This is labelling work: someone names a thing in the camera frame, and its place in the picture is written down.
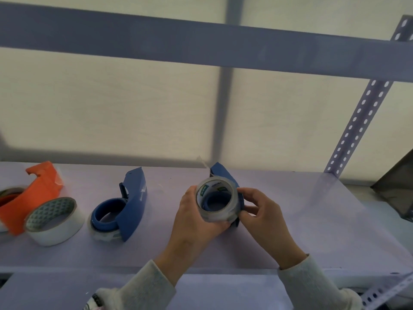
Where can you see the blue tape dispenser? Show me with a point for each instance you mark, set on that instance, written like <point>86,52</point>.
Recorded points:
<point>134,206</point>
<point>226,173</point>

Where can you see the person's right forearm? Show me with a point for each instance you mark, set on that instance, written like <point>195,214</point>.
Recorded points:
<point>309,287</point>

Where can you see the person's right hand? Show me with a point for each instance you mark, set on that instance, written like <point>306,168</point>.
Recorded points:
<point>274,229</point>

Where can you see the orange tape dispenser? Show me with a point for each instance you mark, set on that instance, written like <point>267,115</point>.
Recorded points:
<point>35,193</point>

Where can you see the clear packing tape roll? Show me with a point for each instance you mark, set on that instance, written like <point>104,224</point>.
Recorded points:
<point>216,195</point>

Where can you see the white tape roll patterned core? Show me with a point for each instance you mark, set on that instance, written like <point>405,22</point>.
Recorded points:
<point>55,225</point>

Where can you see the person's left forearm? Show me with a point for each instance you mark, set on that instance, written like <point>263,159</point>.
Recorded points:
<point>145,287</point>

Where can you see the person's left hand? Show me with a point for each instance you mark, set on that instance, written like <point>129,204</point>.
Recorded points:
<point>188,222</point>

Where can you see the person's right thumb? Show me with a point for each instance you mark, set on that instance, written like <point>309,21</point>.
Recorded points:
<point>247,215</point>

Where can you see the perforated metal shelf rail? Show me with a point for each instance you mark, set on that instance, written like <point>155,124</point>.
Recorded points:
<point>387,292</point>

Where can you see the person's left thumb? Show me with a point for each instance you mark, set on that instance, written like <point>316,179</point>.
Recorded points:
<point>219,227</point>

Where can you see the dark grey box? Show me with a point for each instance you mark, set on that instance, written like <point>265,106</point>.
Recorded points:
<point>398,187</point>

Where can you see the blue-grey metal shelf beam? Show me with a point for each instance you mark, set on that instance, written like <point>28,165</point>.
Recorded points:
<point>206,45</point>

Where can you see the clear tape roll in dispenser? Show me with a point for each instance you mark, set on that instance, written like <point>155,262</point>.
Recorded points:
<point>103,236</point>

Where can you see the perforated metal shelf post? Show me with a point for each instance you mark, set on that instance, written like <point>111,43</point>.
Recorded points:
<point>358,122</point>

